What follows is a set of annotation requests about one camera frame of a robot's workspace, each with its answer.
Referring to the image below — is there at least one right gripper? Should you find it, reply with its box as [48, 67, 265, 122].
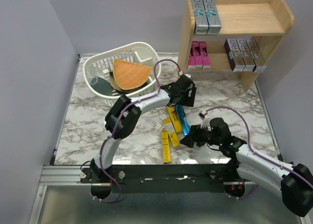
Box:
[179, 123, 222, 147]

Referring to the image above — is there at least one metallic blue toothpaste box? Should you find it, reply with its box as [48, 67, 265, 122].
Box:
[175, 105, 190, 136]
[203, 0, 222, 35]

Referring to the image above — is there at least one pink toothpaste box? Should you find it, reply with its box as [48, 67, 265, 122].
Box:
[199, 42, 211, 70]
[192, 41, 203, 69]
[187, 49, 196, 70]

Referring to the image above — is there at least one blue green toothpaste box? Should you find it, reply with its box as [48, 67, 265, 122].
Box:
[191, 0, 209, 35]

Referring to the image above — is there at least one silver toothpaste box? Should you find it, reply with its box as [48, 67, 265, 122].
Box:
[236, 39, 255, 72]

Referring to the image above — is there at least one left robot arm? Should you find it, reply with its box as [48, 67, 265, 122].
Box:
[89, 74, 197, 182]

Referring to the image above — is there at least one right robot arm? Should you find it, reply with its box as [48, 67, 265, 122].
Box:
[180, 117, 313, 217]

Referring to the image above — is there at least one wooden two-tier shelf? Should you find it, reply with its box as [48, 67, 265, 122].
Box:
[177, 0, 295, 92]

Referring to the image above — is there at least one yellow toothpaste box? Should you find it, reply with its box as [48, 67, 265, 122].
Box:
[166, 106, 182, 133]
[163, 118, 180, 147]
[161, 129, 171, 164]

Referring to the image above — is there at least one black base bar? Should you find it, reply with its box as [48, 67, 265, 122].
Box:
[80, 163, 253, 197]

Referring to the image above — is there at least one white plastic basket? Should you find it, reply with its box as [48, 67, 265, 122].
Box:
[83, 42, 160, 107]

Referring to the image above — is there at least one dark teal cup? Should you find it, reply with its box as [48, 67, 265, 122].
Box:
[90, 76, 113, 96]

